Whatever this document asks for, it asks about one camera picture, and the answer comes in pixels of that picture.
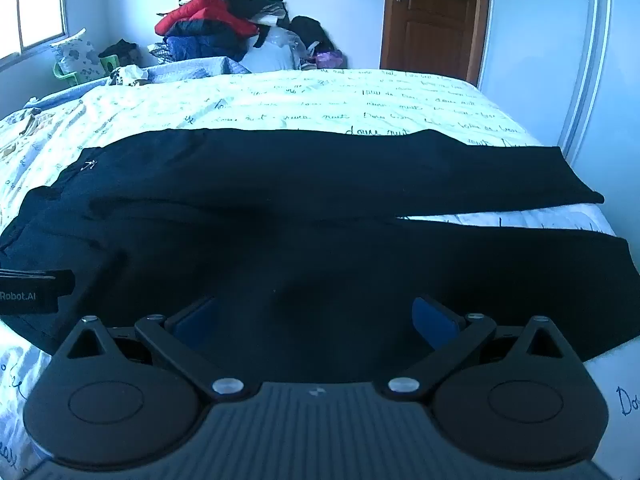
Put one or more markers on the purple cloth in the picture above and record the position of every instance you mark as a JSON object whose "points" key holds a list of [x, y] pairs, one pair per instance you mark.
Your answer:
{"points": [[329, 59]]}

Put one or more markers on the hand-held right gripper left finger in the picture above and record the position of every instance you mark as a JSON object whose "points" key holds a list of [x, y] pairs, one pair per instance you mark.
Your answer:
{"points": [[196, 324]]}

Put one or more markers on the green plastic chair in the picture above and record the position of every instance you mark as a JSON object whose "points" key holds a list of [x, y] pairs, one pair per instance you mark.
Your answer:
{"points": [[67, 74]]}

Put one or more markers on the bed with script-printed sheet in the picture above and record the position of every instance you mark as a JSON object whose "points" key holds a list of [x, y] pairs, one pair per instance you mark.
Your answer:
{"points": [[310, 100]]}

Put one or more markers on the small black cloth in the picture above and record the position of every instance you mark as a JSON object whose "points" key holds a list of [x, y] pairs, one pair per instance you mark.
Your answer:
{"points": [[120, 50]]}

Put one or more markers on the light blue quilt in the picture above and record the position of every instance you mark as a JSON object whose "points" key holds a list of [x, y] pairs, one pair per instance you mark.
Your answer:
{"points": [[195, 67]]}

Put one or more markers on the brown wooden cabinet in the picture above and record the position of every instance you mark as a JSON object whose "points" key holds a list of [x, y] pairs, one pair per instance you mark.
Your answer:
{"points": [[430, 15]]}

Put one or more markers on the patterned white cloth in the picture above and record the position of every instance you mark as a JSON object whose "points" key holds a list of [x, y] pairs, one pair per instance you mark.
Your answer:
{"points": [[127, 76]]}

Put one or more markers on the floral pillow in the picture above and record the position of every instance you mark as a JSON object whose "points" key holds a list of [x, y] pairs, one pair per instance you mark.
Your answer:
{"points": [[75, 57]]}

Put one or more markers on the dark blue jacket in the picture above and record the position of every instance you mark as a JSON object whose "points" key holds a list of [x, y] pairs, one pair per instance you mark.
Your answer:
{"points": [[205, 40]]}

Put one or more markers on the clear plastic bag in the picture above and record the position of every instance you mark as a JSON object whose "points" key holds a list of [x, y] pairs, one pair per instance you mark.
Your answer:
{"points": [[282, 42]]}

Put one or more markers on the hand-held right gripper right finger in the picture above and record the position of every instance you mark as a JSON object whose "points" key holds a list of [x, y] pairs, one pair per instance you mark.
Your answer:
{"points": [[431, 321]]}

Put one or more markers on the pile of coloured clothes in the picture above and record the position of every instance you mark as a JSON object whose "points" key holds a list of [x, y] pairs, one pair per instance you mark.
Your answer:
{"points": [[200, 12]]}

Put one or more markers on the white wardrobe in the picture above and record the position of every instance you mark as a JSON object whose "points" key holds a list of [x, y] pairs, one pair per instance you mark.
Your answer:
{"points": [[585, 55]]}

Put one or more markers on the black pants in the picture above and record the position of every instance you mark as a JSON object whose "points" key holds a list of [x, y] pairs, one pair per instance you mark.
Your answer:
{"points": [[300, 240]]}

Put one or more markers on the window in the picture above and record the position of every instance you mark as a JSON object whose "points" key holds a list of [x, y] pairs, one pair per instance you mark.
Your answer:
{"points": [[30, 0]]}

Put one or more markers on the black bag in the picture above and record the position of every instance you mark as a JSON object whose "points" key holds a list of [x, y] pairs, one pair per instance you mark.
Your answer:
{"points": [[309, 32]]}

